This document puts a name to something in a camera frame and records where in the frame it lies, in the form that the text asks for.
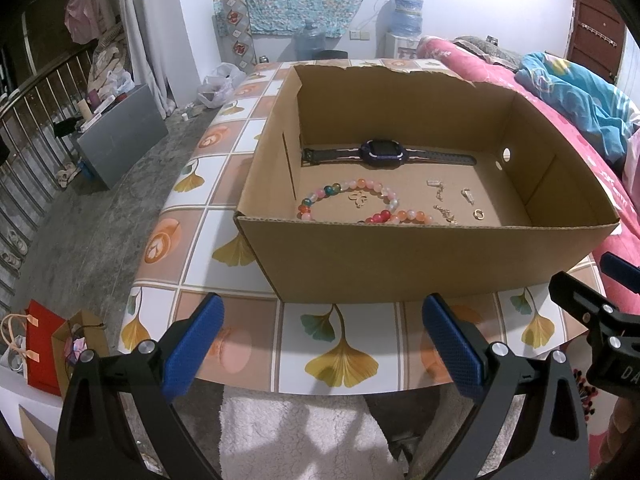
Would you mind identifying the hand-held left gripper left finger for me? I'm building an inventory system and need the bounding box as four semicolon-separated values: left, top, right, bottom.
55;292;224;480

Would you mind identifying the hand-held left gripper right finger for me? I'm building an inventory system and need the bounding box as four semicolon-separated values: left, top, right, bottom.
421;294;591;480

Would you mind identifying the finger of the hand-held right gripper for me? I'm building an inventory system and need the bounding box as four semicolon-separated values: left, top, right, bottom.
600;252;640;288
548;271;640;356

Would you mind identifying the cardboard box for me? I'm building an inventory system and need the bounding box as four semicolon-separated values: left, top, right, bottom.
234;62;621;305

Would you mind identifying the colourful bead bracelet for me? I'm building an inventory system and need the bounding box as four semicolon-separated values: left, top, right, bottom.
297;176;435;226

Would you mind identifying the dark purple smart watch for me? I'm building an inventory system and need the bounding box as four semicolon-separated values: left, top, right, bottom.
300;139;477;168

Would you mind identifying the brown paper bag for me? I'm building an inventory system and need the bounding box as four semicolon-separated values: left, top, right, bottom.
51;310;111;396

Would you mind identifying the ginkgo-leaf checked tablecloth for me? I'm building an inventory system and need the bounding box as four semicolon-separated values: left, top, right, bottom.
117;57;608;396

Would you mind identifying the red paper bag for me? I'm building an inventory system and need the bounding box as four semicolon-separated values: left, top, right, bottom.
25;300;68;396

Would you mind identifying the pink floral blanket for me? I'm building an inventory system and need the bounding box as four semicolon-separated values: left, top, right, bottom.
416;36;640;480

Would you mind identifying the blue printed blanket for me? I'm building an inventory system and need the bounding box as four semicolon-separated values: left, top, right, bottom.
515;51;640;163

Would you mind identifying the flat cardboard piece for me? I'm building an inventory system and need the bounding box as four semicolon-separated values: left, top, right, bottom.
17;405;58;480

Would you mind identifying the beige sandal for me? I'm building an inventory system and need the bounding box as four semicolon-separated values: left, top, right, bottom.
54;162;85;190

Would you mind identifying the grey metal box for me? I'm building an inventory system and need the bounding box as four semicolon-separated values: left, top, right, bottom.
76;82;169;191

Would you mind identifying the brown wooden door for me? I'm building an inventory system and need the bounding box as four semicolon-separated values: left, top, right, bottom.
567;0;628;83

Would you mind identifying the long white box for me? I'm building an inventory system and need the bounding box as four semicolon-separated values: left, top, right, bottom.
80;94;126;133

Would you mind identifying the grey blanket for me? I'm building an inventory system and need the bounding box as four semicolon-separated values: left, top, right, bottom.
452;35;523;68

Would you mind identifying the white plastic bag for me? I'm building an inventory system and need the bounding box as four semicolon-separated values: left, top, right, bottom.
196;62;246;109

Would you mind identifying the metal railing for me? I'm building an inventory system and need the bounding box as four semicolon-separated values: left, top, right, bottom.
0;42;97;311

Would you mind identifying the pile of cloth bags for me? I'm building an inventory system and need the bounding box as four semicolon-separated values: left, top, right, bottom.
89;37;135;106

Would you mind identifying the white curtain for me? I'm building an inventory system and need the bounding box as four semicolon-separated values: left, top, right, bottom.
115;0;177;121

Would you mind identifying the hanging checked floral cloth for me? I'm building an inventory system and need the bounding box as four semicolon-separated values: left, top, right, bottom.
215;0;257;68

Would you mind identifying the blue water bottle on dispenser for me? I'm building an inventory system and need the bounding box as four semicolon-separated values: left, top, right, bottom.
390;0;425;37

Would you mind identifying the pink hanging garment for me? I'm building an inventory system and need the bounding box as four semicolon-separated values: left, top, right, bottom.
65;0;102;46

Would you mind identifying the white bag with handles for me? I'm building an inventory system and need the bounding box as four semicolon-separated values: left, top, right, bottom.
0;312;41;376

